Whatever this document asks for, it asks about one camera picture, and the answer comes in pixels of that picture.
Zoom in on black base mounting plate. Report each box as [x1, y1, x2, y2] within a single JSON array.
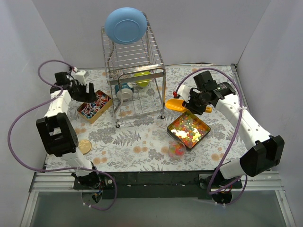
[[73, 172, 243, 201]]

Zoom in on green bowl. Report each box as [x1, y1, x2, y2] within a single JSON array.
[[133, 71, 152, 88]]

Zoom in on yellow plastic scoop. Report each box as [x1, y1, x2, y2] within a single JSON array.
[[165, 99, 203, 115]]

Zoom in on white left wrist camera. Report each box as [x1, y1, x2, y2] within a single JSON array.
[[71, 67, 87, 85]]

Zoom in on gold tin of small items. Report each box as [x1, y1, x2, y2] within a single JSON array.
[[77, 90, 112, 124]]

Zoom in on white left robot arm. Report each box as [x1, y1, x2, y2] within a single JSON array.
[[36, 70, 101, 189]]

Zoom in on blue and white mug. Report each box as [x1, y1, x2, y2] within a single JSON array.
[[115, 83, 134, 101]]

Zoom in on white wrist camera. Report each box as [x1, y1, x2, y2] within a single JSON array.
[[173, 84, 190, 103], [71, 67, 87, 85]]

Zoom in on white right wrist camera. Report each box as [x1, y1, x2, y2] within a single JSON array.
[[173, 84, 190, 103]]

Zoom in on gold round jar lid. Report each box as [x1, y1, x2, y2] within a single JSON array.
[[79, 140, 92, 155]]

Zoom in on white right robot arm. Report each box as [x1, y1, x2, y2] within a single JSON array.
[[174, 68, 285, 188]]

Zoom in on blue plate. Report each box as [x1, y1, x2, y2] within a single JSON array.
[[104, 7, 147, 44]]

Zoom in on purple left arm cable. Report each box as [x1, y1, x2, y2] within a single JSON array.
[[7, 59, 118, 211]]

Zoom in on square tin of star candies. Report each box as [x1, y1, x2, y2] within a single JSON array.
[[167, 111, 211, 152]]

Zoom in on clear plastic jar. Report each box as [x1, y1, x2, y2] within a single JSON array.
[[168, 140, 186, 160]]

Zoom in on floral patterned table mat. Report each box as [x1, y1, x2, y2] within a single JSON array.
[[68, 65, 234, 172]]

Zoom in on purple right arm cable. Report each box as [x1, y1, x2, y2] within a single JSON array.
[[174, 68, 249, 206]]

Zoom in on aluminium table edge rail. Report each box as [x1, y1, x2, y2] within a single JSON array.
[[21, 171, 296, 227]]

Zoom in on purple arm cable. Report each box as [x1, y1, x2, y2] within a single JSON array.
[[174, 68, 249, 206], [7, 59, 118, 211]]

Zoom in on steel wire dish rack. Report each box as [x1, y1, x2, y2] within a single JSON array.
[[101, 25, 167, 128]]

